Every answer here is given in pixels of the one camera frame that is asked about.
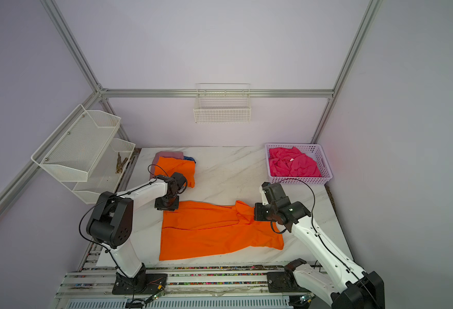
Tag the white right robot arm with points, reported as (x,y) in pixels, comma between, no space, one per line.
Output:
(345,284)

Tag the folded blue t-shirt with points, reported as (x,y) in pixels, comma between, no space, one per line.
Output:
(189,159)

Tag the white mesh lower shelf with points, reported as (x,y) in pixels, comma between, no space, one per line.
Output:
(103,178)

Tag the orange t-shirt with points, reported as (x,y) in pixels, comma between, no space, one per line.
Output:
(169,166)
(199,229)

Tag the pink t-shirt in basket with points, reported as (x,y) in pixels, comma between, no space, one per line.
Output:
(284,162)

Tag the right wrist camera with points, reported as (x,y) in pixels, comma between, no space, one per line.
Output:
(274,196)

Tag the aluminium frame profile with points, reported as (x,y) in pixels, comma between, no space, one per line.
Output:
(18,185)

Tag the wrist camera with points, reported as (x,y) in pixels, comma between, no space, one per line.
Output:
(274,196)
(178,184)

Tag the lilac perforated plastic basket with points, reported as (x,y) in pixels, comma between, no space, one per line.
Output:
(314,151)

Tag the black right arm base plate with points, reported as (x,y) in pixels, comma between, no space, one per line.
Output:
(280,282)

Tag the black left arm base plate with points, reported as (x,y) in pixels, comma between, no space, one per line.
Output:
(146,284)

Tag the wooden clothespins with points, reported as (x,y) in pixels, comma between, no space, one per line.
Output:
(121,163)

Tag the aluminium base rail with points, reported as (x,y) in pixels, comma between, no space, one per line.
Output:
(229,280)

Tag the folded mauve t-shirt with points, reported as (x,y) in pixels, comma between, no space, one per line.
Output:
(164,154)

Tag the folded orange t-shirt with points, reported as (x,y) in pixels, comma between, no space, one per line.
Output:
(169,166)

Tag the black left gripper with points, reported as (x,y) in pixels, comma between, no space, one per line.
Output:
(160,207)

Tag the white mesh shelf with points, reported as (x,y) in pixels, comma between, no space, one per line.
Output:
(103,178)
(71,153)

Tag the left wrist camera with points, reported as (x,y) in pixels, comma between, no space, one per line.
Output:
(178,184)

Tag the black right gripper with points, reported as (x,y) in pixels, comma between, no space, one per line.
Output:
(259,212)

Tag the white wire wall basket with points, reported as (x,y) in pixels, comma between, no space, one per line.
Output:
(222,103)

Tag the white mesh upper shelf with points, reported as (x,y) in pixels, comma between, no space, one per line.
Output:
(71,153)

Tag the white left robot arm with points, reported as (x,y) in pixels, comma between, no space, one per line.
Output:
(111,220)

